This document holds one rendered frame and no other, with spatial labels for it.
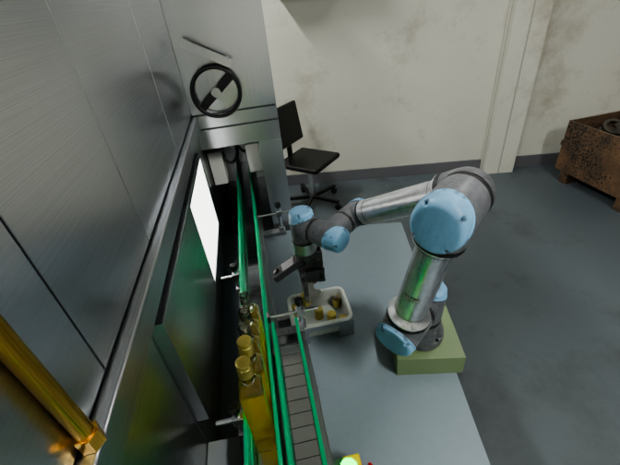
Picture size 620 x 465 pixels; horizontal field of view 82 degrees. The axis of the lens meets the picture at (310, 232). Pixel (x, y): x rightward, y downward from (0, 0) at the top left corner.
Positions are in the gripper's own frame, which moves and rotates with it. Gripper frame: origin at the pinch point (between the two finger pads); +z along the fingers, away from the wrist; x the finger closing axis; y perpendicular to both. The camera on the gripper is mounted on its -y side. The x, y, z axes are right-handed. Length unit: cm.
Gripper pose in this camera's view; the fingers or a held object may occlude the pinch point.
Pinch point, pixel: (304, 296)
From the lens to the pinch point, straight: 128.1
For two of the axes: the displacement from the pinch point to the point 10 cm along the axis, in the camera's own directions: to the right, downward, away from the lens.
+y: 9.8, -1.8, 0.9
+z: 1.0, 8.2, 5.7
